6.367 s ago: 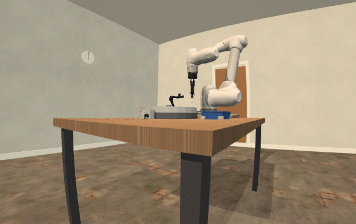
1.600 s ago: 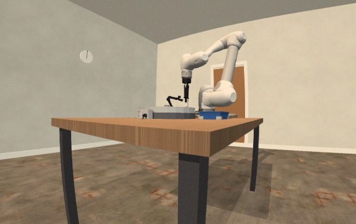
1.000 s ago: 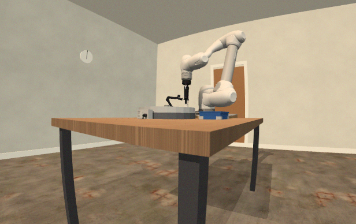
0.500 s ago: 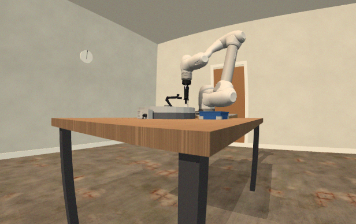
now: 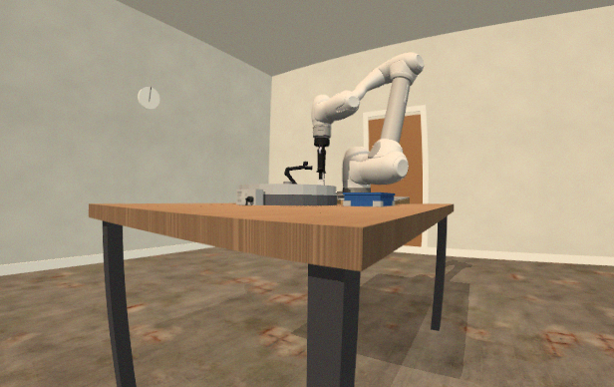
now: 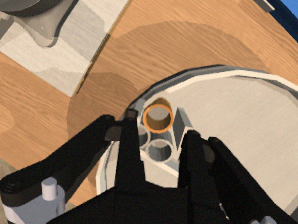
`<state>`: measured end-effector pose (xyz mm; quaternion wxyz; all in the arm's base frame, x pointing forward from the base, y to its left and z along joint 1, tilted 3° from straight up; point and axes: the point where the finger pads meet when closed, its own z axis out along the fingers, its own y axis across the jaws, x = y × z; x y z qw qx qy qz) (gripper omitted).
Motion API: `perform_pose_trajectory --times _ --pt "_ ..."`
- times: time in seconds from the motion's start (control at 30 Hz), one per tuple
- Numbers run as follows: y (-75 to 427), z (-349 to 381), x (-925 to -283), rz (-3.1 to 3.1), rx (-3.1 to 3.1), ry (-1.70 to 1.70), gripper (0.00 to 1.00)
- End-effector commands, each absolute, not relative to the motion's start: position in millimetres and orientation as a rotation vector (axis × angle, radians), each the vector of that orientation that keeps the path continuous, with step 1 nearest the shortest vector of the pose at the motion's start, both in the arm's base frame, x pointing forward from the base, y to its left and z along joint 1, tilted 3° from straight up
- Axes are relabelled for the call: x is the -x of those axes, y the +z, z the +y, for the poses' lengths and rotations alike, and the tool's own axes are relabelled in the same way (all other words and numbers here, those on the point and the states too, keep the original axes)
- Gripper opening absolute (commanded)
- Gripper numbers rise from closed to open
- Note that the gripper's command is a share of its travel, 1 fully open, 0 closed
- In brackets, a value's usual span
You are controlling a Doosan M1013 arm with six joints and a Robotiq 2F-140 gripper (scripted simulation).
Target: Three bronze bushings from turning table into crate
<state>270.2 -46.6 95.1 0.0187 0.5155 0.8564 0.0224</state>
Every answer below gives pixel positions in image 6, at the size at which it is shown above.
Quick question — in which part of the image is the bronze bushing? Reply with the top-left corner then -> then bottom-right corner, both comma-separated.
143,97 -> 174,133

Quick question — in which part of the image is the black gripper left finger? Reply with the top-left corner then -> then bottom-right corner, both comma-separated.
0,98 -> 153,224

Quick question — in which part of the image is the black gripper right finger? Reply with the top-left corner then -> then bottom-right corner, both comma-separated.
172,107 -> 298,224

